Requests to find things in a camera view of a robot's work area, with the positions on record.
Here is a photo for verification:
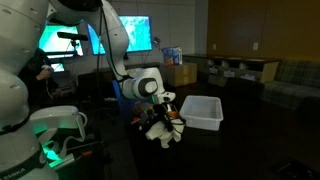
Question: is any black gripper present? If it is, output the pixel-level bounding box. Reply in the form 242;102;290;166
151;103;183;133

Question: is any white terry towel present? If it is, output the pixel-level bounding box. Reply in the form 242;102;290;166
144;119;185;149

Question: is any white plastic bin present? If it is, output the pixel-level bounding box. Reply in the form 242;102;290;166
179;95;224;132

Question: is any white handheld VR controller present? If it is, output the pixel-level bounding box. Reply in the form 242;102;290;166
41;64;54;73

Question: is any operator hand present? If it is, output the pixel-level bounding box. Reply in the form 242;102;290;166
37;68;51;81

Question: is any blue storage box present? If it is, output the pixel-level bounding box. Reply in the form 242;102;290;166
112;79;134;118

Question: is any cardboard box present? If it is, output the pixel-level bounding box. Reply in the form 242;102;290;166
164;62;198;88

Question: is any blue white package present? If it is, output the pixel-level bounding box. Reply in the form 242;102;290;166
162;46;184;67

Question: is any wooden shelf unit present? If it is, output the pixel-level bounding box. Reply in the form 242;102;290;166
183;54;280;88

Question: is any orange tipped tool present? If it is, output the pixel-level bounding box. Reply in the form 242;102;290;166
53;149;94;171

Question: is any white VR headset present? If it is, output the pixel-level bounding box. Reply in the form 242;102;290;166
28;105;88;141

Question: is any small desk monitor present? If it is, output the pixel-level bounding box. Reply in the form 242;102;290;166
49;63;66;73

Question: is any operator in dark clothes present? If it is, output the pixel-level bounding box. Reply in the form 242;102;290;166
18;48;63;113

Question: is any plaid sofa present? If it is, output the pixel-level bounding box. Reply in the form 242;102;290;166
263;59;320;111

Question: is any large wall monitor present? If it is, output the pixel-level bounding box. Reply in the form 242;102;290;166
87;14;153;56

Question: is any black camera on tripod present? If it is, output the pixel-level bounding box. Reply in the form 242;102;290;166
56;31;89;59

